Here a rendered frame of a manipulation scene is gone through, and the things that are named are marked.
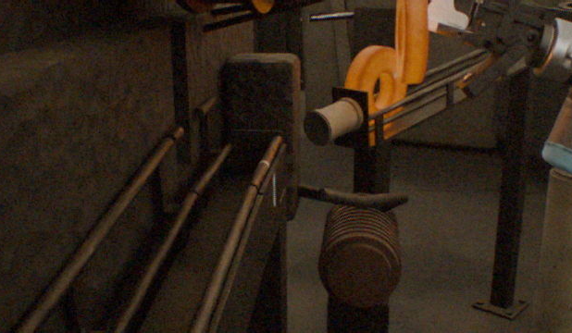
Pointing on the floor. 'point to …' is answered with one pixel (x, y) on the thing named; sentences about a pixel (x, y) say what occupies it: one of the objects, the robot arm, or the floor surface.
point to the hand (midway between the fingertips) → (411, 19)
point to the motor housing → (359, 267)
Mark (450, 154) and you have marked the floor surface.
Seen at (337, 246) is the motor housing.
